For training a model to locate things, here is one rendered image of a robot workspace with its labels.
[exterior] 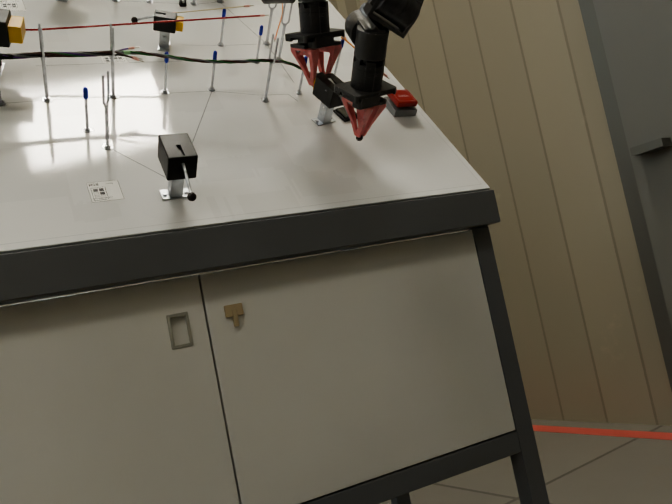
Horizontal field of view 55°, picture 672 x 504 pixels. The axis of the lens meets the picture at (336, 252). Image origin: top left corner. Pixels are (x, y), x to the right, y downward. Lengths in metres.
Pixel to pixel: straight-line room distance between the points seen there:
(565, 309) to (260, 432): 2.09
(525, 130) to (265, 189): 2.04
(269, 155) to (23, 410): 0.58
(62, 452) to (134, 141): 0.53
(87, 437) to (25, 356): 0.15
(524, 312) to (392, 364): 1.99
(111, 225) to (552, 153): 2.22
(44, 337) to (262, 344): 0.33
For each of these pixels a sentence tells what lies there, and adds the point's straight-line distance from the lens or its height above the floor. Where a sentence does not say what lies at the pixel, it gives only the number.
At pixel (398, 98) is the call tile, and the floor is 1.11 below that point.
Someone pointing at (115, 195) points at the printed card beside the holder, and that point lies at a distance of 1.09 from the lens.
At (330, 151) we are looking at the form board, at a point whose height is 0.99.
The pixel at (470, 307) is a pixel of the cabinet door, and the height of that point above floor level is 0.65.
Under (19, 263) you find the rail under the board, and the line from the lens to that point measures 1.00.
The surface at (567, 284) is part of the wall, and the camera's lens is 2.96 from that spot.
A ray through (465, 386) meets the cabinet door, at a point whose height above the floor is 0.51.
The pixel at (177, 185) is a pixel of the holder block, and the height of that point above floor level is 0.94.
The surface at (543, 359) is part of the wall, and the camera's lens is 3.12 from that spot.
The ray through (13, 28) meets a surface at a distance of 1.32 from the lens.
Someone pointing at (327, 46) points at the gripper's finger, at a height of 1.19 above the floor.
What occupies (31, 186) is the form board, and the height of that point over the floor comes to 0.98.
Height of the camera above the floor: 0.71
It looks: 4 degrees up
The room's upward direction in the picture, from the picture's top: 11 degrees counter-clockwise
